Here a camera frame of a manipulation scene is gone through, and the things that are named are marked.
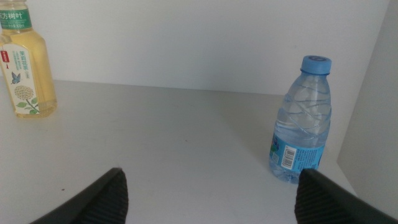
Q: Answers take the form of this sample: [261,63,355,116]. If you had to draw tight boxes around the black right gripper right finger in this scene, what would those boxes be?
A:
[294,168,398,224]

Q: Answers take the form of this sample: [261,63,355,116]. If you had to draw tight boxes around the yellow tea bottle green label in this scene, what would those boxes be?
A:
[0,0,58,119]

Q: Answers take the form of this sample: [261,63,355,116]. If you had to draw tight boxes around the clear water bottle blue cap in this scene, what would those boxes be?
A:
[269,55,333,184]

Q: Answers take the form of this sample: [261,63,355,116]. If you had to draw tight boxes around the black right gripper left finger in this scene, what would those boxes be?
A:
[29,167,129,224]

